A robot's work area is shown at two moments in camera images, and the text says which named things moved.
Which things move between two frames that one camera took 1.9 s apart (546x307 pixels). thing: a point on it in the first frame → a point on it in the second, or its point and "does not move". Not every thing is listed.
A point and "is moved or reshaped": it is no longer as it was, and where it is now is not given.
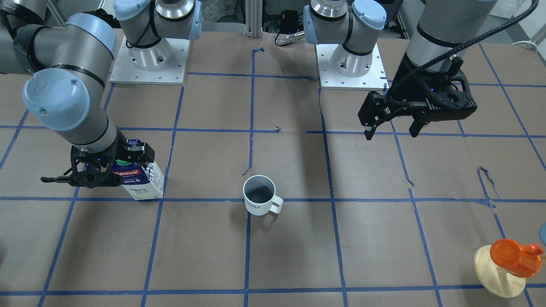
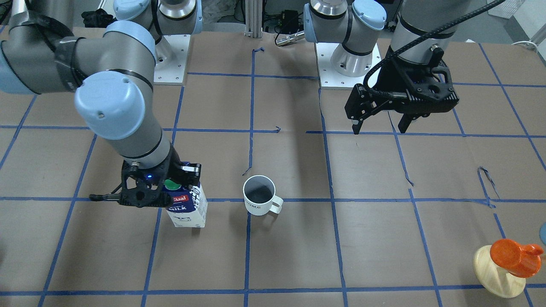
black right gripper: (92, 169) → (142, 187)
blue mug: (542, 232) does not move
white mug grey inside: (259, 191) does not move
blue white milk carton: (142, 181) is moved or reshaped
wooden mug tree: (497, 280) does not move
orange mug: (523, 261) does not move
